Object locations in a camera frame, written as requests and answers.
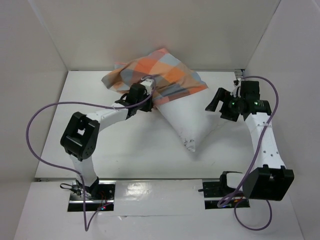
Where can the white pillow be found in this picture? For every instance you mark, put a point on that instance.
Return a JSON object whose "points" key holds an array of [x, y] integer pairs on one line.
{"points": [[190, 120]]}

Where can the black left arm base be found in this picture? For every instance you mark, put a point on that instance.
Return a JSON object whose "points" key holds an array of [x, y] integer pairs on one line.
{"points": [[102, 198]]}

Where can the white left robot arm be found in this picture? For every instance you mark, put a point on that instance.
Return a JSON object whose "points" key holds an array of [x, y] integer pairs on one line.
{"points": [[80, 137]]}

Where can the orange grey checked pillowcase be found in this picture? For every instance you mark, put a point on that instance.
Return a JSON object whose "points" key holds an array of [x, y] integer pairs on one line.
{"points": [[173, 79]]}

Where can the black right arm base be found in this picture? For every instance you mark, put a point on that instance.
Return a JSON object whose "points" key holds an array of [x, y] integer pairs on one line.
{"points": [[213, 191]]}

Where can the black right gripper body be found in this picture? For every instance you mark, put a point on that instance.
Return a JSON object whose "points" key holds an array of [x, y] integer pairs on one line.
{"points": [[225, 104]]}

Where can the aluminium table edge rail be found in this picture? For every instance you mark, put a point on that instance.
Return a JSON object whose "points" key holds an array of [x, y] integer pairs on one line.
{"points": [[239, 74]]}

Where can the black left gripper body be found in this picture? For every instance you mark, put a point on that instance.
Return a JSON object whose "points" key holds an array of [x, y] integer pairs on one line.
{"points": [[145, 106]]}

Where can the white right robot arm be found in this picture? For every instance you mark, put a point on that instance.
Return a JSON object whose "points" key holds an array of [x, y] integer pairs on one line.
{"points": [[267, 177]]}

